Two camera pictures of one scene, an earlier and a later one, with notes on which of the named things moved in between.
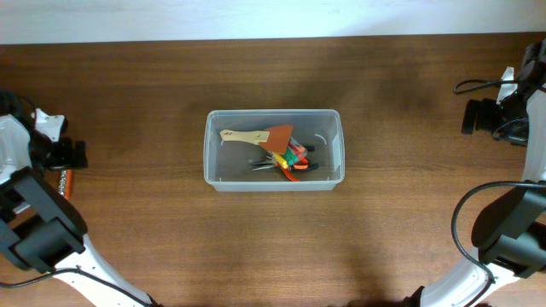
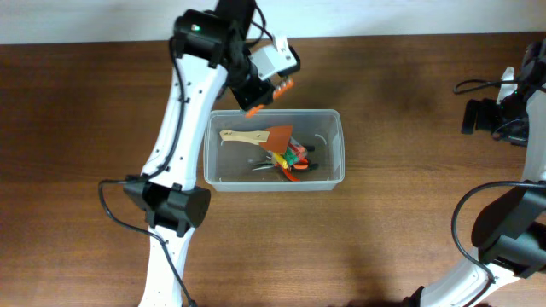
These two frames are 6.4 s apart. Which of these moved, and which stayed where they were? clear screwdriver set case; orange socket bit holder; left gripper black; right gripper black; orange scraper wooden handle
Moved: orange socket bit holder; left gripper black
Stayed: right gripper black; clear screwdriver set case; orange scraper wooden handle
